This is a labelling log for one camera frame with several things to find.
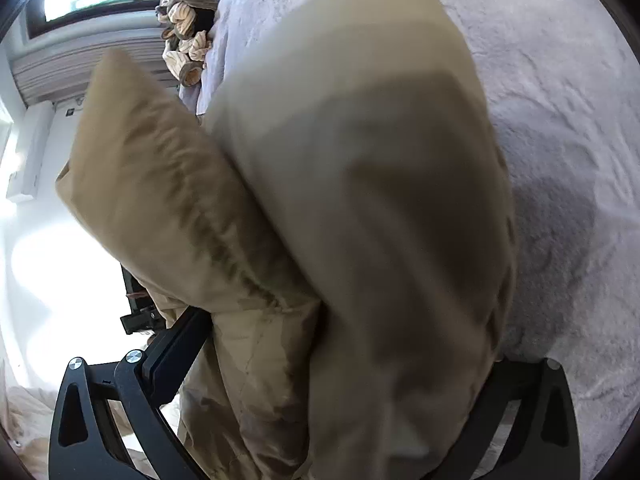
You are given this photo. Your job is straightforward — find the lavender bed blanket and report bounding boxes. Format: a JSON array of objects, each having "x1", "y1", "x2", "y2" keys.
[{"x1": 180, "y1": 0, "x2": 637, "y2": 480}]

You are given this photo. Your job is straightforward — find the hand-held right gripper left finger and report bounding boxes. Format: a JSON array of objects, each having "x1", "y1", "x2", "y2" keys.
[{"x1": 47, "y1": 305, "x2": 212, "y2": 480}]

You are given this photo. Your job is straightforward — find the brown and cream plush toys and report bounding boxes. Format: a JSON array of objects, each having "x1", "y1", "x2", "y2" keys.
[{"x1": 155, "y1": 0, "x2": 219, "y2": 89}]

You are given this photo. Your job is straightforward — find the black stand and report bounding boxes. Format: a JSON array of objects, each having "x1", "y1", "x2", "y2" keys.
[{"x1": 120, "y1": 264, "x2": 163, "y2": 337}]

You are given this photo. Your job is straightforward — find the white ribbed radiator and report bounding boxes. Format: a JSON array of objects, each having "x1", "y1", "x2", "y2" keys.
[{"x1": 10, "y1": 30, "x2": 182, "y2": 106}]

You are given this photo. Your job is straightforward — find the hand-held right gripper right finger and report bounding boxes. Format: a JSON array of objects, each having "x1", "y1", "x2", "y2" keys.
[{"x1": 450, "y1": 357, "x2": 581, "y2": 480}]

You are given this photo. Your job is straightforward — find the white wall box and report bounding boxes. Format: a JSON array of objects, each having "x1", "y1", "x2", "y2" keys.
[{"x1": 5, "y1": 102, "x2": 57, "y2": 204}]

